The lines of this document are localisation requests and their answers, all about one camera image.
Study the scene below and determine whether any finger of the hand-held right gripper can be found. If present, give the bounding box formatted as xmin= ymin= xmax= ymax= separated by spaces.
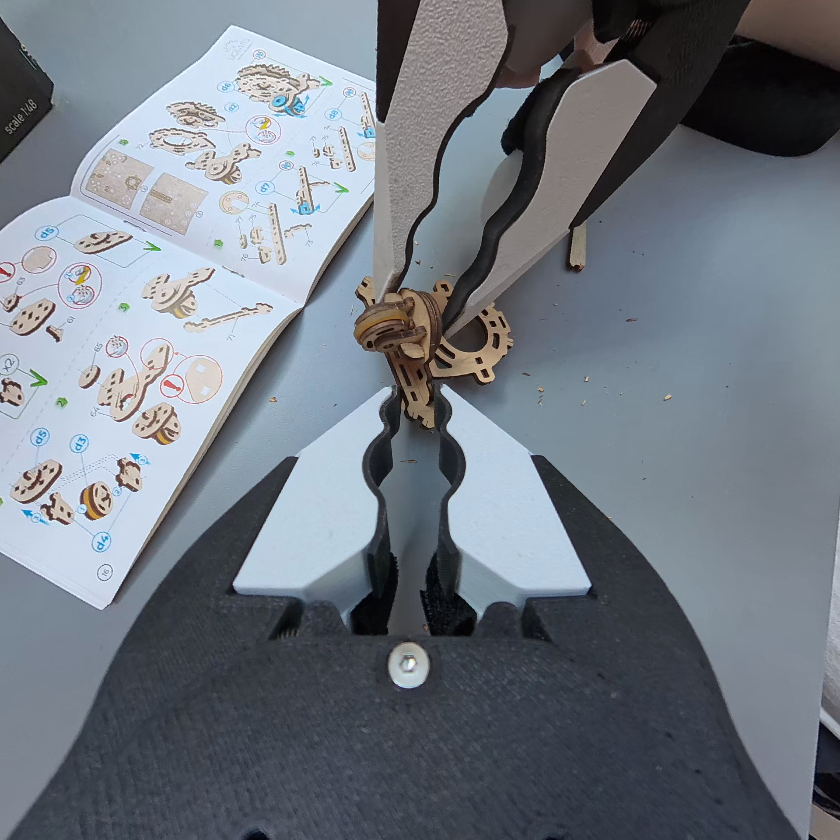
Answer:
xmin=448 ymin=59 xmax=658 ymax=331
xmin=371 ymin=0 xmax=514 ymax=308

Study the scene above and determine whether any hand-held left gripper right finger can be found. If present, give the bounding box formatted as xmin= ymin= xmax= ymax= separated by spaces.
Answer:
xmin=425 ymin=385 xmax=597 ymax=636

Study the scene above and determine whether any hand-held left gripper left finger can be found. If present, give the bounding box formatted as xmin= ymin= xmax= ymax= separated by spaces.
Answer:
xmin=233 ymin=386 xmax=400 ymax=636

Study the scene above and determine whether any wooden ring part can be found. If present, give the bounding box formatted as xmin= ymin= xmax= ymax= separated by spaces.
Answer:
xmin=430 ymin=279 xmax=513 ymax=385

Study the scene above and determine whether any wooden model gear assembly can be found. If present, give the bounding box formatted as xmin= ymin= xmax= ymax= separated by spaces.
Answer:
xmin=354 ymin=276 xmax=454 ymax=433

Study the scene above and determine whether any open assembly instruction booklet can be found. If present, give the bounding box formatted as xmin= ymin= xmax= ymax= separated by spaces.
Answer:
xmin=0 ymin=25 xmax=378 ymax=611

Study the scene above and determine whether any black model kit box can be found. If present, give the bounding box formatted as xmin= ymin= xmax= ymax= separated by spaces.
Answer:
xmin=0 ymin=16 xmax=55 ymax=165

